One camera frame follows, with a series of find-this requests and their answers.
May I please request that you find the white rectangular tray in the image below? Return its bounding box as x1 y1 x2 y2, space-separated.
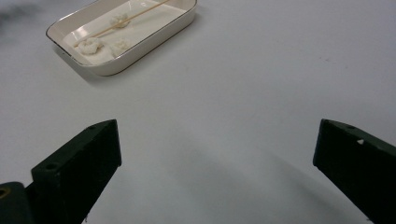
45 0 199 77

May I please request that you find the wooden skewer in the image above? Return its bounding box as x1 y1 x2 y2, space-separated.
73 0 172 48

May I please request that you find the white fluffy ball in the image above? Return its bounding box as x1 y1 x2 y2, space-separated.
76 37 105 56
109 37 134 58
108 12 132 30

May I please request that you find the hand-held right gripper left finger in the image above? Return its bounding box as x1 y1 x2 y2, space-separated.
30 119 122 224

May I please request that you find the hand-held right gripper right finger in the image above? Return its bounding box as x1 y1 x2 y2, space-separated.
312 118 396 224

